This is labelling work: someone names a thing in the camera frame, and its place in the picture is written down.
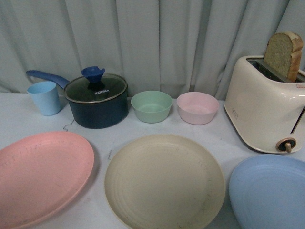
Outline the green plastic bowl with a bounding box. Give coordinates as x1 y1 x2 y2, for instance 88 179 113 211
131 91 173 124

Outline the dark blue saucepan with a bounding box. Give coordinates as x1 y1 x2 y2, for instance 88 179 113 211
26 70 129 129

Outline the pink plastic bowl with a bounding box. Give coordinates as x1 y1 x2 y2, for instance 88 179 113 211
177 92 220 125

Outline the glass pot lid blue knob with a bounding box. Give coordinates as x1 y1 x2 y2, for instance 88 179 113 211
64 66 127 104

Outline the beige plastic plate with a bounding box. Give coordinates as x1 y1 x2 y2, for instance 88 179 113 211
104 134 225 229

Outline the grey curtain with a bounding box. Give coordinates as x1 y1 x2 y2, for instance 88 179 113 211
0 0 305 100

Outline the light blue plastic cup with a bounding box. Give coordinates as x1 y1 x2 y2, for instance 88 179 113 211
27 81 61 116

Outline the cream toaster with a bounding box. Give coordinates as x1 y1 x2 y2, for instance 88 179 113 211
224 56 305 154

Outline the pink plastic plate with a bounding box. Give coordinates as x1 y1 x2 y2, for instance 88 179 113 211
0 131 94 229

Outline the blue plastic plate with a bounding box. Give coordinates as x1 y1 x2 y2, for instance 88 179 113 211
229 155 305 229

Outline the bread slice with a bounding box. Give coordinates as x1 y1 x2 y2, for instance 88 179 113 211
264 31 303 82

